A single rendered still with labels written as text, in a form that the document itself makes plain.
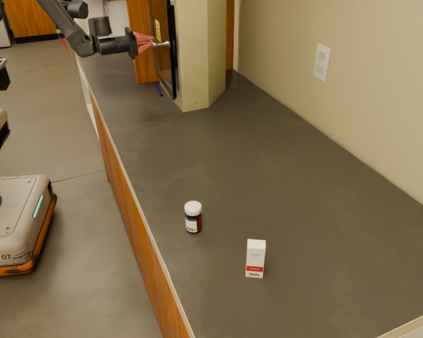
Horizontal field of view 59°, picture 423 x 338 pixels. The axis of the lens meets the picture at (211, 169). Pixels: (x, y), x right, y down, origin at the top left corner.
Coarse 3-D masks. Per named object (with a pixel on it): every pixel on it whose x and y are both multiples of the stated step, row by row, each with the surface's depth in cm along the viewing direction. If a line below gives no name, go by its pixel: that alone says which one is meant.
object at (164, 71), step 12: (156, 0) 137; (168, 0) 124; (156, 12) 142; (168, 12) 126; (168, 24) 128; (156, 36) 151; (168, 36) 131; (156, 48) 156; (168, 48) 135; (156, 60) 161; (168, 60) 139; (168, 72) 143; (168, 84) 148
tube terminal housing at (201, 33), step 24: (192, 0) 126; (216, 0) 136; (192, 24) 130; (216, 24) 140; (192, 48) 135; (216, 48) 146; (192, 72) 140; (216, 72) 151; (192, 96) 145; (216, 96) 157
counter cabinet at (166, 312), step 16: (96, 112) 213; (112, 160) 186; (112, 176) 214; (128, 192) 149; (128, 208) 165; (128, 224) 186; (144, 240) 135; (144, 256) 149; (144, 272) 166; (160, 272) 114; (160, 288) 124; (160, 304) 136; (176, 304) 100; (160, 320) 149; (176, 320) 107; (176, 336) 116; (416, 336) 77
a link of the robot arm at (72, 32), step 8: (40, 0) 126; (48, 0) 126; (56, 0) 128; (48, 8) 127; (56, 8) 127; (56, 16) 128; (64, 16) 128; (56, 24) 129; (64, 24) 129; (72, 24) 129; (64, 32) 130; (72, 32) 129; (80, 32) 130; (72, 40) 130; (80, 40) 130; (88, 40) 134; (80, 56) 132; (88, 56) 134
